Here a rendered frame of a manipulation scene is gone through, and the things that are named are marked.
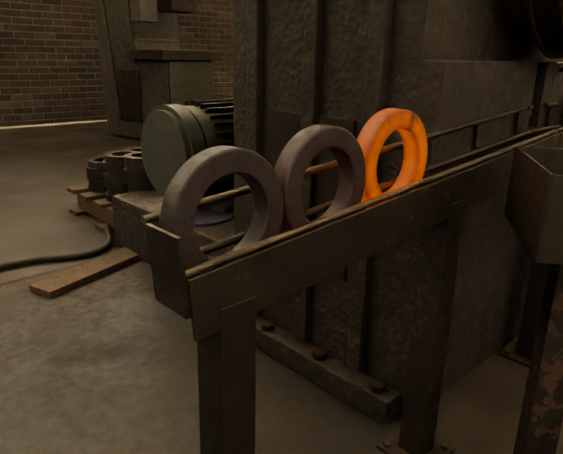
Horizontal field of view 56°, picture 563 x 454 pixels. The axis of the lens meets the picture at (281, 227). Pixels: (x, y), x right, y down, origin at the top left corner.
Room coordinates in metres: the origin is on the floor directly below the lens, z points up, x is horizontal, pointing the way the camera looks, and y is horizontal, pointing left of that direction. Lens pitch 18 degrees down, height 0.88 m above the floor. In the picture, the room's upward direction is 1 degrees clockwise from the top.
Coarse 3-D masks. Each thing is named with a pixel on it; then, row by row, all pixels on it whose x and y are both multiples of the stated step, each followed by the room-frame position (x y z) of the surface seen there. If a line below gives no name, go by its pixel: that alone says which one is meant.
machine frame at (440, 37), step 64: (256, 0) 1.52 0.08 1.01; (320, 0) 1.37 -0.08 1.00; (384, 0) 1.22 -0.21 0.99; (448, 0) 1.23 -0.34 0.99; (256, 64) 1.52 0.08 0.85; (320, 64) 1.37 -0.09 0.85; (384, 64) 1.22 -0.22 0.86; (448, 64) 1.14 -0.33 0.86; (512, 64) 1.34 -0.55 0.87; (256, 128) 1.52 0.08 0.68; (512, 128) 1.38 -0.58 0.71; (320, 192) 1.36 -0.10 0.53; (384, 256) 1.21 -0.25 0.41; (512, 256) 1.47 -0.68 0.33; (256, 320) 1.52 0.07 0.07; (320, 320) 1.36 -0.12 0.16; (384, 320) 1.20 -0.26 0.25; (512, 320) 1.53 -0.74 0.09; (320, 384) 1.27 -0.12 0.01; (384, 384) 1.16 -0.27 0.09; (448, 384) 1.27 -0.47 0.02
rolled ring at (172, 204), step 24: (192, 168) 0.63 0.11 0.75; (216, 168) 0.65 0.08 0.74; (240, 168) 0.67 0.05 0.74; (264, 168) 0.70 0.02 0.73; (168, 192) 0.62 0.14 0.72; (192, 192) 0.62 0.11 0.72; (264, 192) 0.70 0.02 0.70; (168, 216) 0.61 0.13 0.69; (192, 216) 0.62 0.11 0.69; (264, 216) 0.71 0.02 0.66; (192, 240) 0.62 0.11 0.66; (192, 264) 0.62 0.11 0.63
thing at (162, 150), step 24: (168, 120) 2.05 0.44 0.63; (192, 120) 2.05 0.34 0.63; (216, 120) 2.13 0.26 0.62; (144, 144) 2.20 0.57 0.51; (168, 144) 2.06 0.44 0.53; (192, 144) 1.98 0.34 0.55; (216, 144) 2.07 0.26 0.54; (168, 168) 2.06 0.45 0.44; (144, 192) 2.41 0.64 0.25; (216, 192) 2.28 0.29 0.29; (120, 216) 2.29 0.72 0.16; (120, 240) 2.31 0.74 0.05; (144, 240) 2.14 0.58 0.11; (216, 240) 1.78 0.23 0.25
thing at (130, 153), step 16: (96, 160) 2.89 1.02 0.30; (112, 160) 2.61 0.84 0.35; (128, 160) 2.43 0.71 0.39; (96, 176) 2.78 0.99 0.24; (112, 176) 2.62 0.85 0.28; (128, 176) 2.43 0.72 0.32; (144, 176) 2.42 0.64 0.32; (80, 192) 2.84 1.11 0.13; (96, 192) 2.78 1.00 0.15; (112, 192) 2.62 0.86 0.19; (128, 192) 2.46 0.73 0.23; (80, 208) 2.89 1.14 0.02; (96, 208) 2.71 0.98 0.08; (112, 208) 2.49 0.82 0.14; (96, 224) 2.61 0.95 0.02; (112, 224) 2.58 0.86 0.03
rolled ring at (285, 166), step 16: (304, 128) 0.79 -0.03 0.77; (320, 128) 0.78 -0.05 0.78; (336, 128) 0.80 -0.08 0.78; (288, 144) 0.77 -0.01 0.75; (304, 144) 0.75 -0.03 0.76; (320, 144) 0.77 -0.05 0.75; (336, 144) 0.80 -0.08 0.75; (352, 144) 0.82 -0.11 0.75; (288, 160) 0.74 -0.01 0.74; (304, 160) 0.75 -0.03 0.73; (352, 160) 0.83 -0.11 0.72; (288, 176) 0.73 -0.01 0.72; (352, 176) 0.83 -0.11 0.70; (288, 192) 0.73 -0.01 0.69; (352, 192) 0.83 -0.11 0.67; (288, 208) 0.73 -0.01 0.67; (336, 208) 0.83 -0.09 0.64; (288, 224) 0.74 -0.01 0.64
